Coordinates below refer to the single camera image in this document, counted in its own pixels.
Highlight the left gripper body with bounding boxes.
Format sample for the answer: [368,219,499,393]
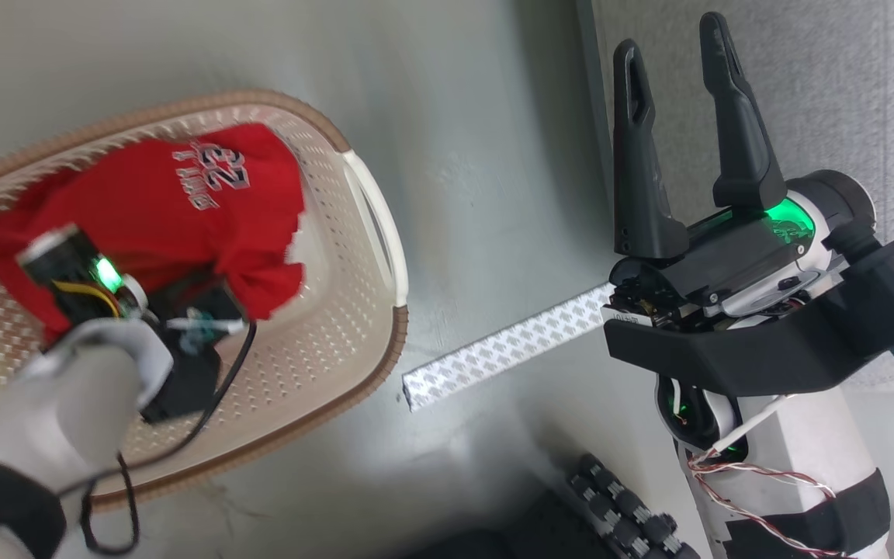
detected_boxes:
[16,225,153,327]

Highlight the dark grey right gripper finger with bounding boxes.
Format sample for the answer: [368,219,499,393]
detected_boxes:
[699,12,788,212]
[612,39,690,259]

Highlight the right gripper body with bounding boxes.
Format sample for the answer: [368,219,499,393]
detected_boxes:
[608,171,878,323]

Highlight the red printed shirt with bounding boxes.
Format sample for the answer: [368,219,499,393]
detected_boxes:
[0,123,307,342]

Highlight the grey fabric sofa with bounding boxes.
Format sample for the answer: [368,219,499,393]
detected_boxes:
[579,0,894,389]

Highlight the white patterned tape strip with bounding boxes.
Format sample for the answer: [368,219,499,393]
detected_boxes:
[400,283,617,412]

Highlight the cream perforated laundry basket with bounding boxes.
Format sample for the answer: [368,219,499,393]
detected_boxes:
[0,89,409,513]

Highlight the thin black cable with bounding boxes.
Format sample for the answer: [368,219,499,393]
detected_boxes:
[78,322,258,556]

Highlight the red and white twisted wires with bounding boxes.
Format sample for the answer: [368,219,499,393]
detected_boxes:
[686,450,859,559]

